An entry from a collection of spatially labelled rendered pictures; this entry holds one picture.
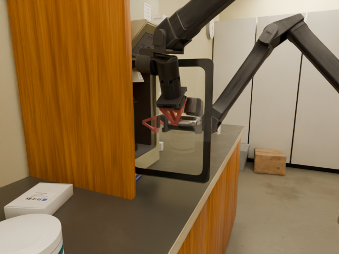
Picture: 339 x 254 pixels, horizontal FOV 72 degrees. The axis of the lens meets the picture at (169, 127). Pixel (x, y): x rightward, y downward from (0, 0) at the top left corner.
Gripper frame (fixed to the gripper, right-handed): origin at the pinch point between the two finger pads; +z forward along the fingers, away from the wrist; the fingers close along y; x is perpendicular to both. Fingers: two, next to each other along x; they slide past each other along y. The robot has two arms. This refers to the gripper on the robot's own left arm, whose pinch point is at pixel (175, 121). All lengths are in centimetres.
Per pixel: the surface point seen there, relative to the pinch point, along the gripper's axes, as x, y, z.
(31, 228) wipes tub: -11.1, 43.2, -7.7
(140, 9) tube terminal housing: -20.9, -34.9, -26.2
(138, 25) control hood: -13.4, -15.1, -24.6
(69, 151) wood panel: -38.8, 8.2, 10.7
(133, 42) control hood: -15.9, -14.3, -20.1
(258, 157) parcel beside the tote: 37, -206, 203
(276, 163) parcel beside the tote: 61, -204, 208
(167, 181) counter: -7.0, -0.3, 29.3
